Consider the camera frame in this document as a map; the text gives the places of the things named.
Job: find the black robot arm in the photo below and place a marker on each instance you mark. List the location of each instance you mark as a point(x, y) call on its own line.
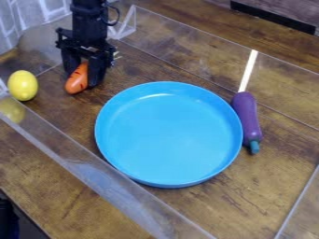
point(89, 3)

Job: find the clear acrylic barrier wall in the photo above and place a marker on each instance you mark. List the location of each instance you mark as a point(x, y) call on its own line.
point(189, 41)

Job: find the yellow toy lemon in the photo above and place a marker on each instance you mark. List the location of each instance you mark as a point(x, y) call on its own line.
point(23, 85)

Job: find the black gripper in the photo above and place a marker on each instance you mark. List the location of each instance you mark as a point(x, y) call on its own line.
point(86, 40)

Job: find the white grey curtain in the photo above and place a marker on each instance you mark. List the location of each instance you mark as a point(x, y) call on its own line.
point(22, 14)

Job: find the black bar in background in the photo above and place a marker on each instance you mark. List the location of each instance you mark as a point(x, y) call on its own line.
point(275, 18)

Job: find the clear acrylic triangle bracket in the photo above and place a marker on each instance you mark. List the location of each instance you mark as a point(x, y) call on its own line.
point(126, 27)

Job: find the purple toy eggplant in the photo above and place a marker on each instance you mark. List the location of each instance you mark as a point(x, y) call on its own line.
point(245, 106)

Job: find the orange toy carrot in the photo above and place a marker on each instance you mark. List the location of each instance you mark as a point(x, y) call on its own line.
point(77, 81)

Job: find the blue round plate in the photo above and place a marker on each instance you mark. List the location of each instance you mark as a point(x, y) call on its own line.
point(170, 134)

